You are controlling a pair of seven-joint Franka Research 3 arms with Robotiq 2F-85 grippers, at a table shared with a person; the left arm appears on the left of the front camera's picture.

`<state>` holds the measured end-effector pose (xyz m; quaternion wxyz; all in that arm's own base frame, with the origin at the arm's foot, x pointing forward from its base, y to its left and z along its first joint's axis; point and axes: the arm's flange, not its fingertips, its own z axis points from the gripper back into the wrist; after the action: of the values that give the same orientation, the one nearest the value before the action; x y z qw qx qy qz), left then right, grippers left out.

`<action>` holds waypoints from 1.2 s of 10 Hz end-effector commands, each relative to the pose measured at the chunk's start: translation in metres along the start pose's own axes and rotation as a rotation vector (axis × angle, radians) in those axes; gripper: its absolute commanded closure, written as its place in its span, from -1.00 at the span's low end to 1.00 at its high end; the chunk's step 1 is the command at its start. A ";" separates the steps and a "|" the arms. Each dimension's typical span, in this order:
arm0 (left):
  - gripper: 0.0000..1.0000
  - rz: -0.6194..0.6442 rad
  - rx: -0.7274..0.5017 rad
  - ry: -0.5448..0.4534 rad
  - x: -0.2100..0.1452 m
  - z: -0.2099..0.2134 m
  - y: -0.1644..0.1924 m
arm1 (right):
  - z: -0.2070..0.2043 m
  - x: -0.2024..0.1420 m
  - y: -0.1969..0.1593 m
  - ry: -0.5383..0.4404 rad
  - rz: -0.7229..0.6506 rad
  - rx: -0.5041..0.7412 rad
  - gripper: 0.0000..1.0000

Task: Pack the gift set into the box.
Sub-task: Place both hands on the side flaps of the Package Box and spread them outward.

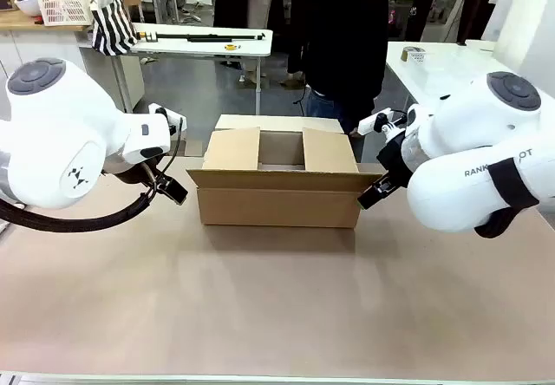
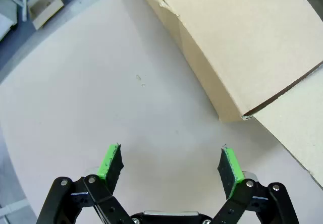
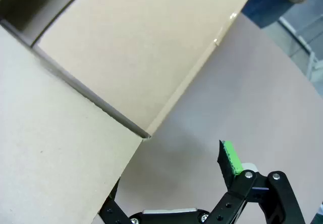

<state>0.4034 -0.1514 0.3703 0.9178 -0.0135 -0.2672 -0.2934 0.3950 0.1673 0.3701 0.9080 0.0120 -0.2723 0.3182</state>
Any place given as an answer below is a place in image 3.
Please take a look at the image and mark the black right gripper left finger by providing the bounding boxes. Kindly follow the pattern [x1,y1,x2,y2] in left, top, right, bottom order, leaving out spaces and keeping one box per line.
[97,176,132,224]

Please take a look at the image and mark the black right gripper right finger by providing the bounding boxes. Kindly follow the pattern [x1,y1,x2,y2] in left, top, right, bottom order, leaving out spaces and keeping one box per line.
[209,140,306,224]

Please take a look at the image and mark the large brown cardboard box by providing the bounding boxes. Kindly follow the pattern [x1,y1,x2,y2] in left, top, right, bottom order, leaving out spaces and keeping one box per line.
[0,0,260,224]

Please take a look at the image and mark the person's leg in blue jeans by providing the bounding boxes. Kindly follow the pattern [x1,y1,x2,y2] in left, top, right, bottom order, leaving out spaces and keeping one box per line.
[241,0,303,29]

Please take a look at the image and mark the white metal frame post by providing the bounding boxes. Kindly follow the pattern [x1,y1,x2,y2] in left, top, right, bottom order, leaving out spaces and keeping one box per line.
[279,16,323,80]

